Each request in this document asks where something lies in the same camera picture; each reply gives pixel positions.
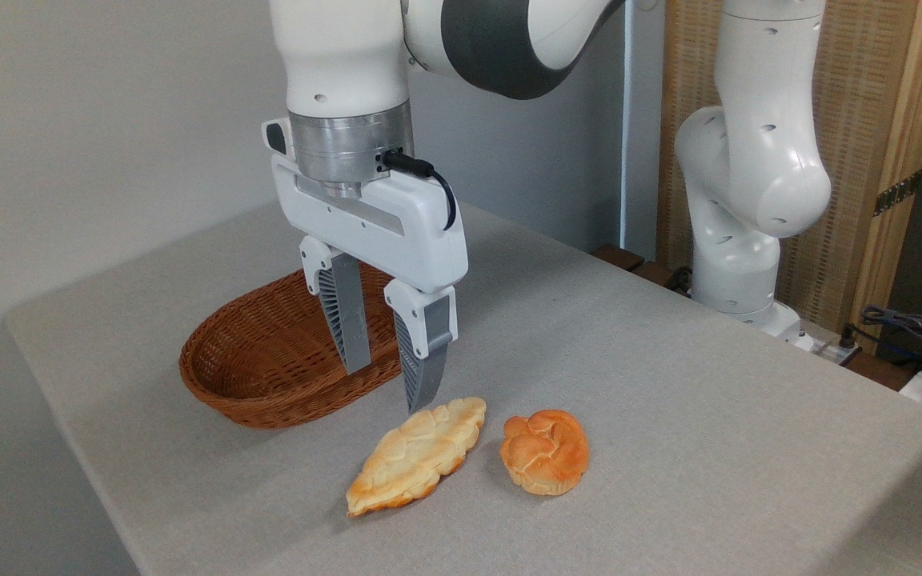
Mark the wooden woven folding screen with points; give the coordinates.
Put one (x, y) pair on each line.
(853, 120)

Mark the round knotted bread bun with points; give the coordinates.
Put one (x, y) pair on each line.
(545, 452)

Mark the grey fabric table cover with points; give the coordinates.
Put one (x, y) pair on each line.
(629, 400)

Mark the long leaf-shaped bread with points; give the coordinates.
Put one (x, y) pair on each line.
(417, 456)

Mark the white wrist-mounted camera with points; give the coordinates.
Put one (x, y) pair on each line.
(275, 136)

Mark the brown wicker basket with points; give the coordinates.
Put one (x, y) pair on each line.
(253, 376)

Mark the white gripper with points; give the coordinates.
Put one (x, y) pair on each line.
(397, 228)

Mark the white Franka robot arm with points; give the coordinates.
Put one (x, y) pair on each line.
(341, 56)

